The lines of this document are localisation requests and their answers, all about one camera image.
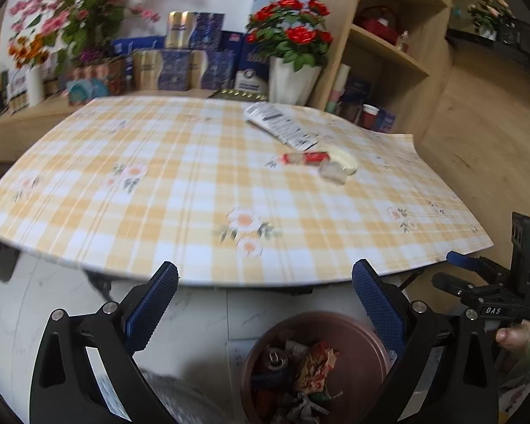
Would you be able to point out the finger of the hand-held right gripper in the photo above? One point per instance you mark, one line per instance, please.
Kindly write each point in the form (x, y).
(455, 285)
(472, 263)

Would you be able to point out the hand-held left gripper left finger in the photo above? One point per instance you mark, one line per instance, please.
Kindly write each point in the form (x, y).
(152, 302)

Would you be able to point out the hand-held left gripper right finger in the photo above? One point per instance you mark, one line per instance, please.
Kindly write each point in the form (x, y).
(380, 307)

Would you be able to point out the brown plastic bin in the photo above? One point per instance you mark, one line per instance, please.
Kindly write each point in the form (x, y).
(357, 362)

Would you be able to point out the gold red wrapper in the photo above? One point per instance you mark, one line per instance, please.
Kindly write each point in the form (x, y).
(316, 364)

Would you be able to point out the silver foil bag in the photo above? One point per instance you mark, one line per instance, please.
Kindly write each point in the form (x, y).
(307, 408)

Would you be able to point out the dark blue cardboard box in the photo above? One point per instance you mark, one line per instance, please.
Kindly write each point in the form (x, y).
(269, 380)

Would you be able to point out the clear plastic wrapper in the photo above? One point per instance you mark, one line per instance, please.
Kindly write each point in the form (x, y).
(333, 173)

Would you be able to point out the small red packet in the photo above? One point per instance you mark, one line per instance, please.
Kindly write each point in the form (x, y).
(307, 158)

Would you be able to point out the white printed packet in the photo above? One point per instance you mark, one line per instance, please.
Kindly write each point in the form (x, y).
(278, 123)

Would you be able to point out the person's right hand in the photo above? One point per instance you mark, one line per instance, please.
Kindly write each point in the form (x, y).
(512, 340)

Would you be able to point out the yellow checkered floral tablecloth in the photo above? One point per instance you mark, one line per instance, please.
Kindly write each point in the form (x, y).
(181, 150)

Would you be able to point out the small blue box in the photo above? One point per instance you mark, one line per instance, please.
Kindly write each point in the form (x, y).
(386, 121)

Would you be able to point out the wooden shelf unit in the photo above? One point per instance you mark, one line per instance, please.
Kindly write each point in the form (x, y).
(428, 97)

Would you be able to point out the red paper cup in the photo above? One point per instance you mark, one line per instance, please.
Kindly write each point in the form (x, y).
(369, 117)

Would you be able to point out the stack of pastel paper cups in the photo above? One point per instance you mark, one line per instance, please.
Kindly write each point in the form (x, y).
(338, 88)

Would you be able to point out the black counter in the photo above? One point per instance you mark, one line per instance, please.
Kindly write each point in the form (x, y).
(521, 44)

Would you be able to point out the gold leaf tray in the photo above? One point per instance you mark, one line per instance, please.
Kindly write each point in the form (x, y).
(238, 94)

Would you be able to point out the patterned corrugated planter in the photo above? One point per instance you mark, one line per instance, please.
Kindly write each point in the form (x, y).
(92, 84)

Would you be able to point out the blue silver gift box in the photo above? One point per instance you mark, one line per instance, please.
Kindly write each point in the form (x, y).
(214, 70)
(163, 70)
(194, 31)

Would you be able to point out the glass perfume bottle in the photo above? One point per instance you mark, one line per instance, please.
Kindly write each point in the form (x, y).
(403, 40)

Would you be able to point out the white faceted vase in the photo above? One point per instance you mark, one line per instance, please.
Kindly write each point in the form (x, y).
(291, 81)

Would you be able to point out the white blue carton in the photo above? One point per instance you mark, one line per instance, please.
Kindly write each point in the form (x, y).
(251, 81)

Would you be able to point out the slim white vase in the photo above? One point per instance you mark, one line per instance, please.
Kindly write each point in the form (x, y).
(34, 86)

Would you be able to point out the pale rose bouquet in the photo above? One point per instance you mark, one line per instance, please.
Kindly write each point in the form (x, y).
(488, 11)

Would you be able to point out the flat blue box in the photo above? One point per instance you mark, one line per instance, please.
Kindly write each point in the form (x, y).
(137, 45)

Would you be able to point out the blue patterned box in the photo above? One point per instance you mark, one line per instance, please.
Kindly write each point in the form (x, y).
(236, 48)

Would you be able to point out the orange flower bouquet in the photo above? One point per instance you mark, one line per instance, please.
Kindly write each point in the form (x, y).
(28, 51)

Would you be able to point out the red rose plant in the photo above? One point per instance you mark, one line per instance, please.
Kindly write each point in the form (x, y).
(291, 31)

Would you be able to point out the pink blossom plant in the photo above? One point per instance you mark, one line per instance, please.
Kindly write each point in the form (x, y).
(84, 4)

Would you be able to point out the black table frame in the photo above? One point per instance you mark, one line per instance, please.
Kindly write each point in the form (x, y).
(99, 285)

